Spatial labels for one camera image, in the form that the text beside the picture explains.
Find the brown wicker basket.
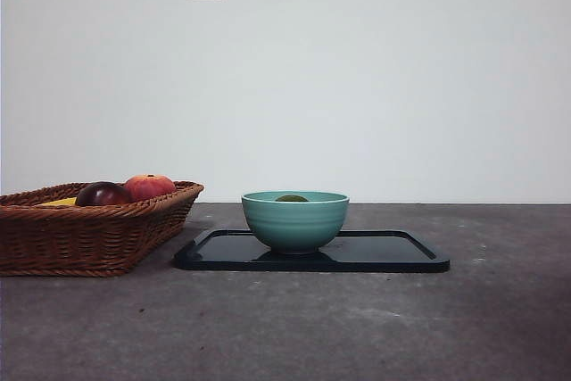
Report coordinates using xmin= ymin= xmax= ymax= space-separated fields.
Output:
xmin=0 ymin=180 xmax=205 ymax=277

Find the dark purple plum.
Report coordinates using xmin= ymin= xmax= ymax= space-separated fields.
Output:
xmin=74 ymin=181 xmax=134 ymax=207

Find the teal ceramic bowl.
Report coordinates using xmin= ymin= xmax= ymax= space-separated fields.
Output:
xmin=241 ymin=191 xmax=351 ymax=256

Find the yellow fruit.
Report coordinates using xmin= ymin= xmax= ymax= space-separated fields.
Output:
xmin=37 ymin=196 xmax=79 ymax=208

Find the black rectangular tray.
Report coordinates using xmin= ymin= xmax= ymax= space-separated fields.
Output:
xmin=173 ymin=228 xmax=451 ymax=273

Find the red orange peach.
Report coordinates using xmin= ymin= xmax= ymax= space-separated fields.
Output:
xmin=123 ymin=173 xmax=177 ymax=203

